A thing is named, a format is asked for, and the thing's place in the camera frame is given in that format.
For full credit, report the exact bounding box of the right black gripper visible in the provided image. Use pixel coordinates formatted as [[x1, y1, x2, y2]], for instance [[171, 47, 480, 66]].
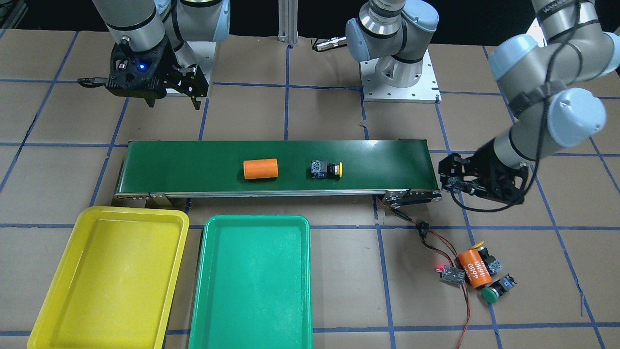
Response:
[[77, 37, 209, 110]]

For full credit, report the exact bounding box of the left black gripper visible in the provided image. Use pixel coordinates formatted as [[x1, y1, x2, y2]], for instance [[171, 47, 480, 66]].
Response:
[[438, 141, 529, 205]]

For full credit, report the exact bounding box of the plain orange cylinder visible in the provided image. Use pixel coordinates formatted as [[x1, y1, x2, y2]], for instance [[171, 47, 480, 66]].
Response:
[[242, 158, 279, 180]]

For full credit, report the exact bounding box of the yellow push button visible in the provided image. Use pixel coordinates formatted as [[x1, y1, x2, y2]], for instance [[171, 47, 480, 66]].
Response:
[[471, 241, 503, 275], [310, 160, 343, 179]]

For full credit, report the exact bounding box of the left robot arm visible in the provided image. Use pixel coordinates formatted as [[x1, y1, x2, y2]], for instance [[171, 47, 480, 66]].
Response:
[[345, 0, 620, 210]]

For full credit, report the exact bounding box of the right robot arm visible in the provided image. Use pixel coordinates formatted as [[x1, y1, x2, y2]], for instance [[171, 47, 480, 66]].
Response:
[[77, 0, 231, 110]]

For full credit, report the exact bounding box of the green conveyor belt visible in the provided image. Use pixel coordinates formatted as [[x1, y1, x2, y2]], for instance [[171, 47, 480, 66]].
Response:
[[115, 140, 442, 208]]

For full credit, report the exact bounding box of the orange battery cylinder with text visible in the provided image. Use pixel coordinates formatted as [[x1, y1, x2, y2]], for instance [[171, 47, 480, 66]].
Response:
[[457, 249, 492, 288]]

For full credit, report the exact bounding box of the small black circuit board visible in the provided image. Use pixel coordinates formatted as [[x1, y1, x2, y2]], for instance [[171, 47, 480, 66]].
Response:
[[436, 265, 466, 286]]

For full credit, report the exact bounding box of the yellow tray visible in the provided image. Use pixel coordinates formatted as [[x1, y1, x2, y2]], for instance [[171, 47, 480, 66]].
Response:
[[27, 206, 189, 349]]

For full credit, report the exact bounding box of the green tray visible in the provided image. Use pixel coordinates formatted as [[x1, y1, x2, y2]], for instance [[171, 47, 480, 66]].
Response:
[[188, 216, 313, 349]]

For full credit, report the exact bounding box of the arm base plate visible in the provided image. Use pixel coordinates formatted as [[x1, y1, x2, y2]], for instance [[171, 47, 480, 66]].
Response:
[[359, 51, 442, 103], [175, 41, 217, 82]]

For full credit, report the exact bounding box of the red black wire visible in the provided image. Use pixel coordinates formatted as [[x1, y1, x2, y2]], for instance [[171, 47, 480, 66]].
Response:
[[375, 195, 473, 349]]

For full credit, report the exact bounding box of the aluminium frame post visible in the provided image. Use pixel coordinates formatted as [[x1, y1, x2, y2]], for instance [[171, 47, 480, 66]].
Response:
[[278, 0, 298, 47]]

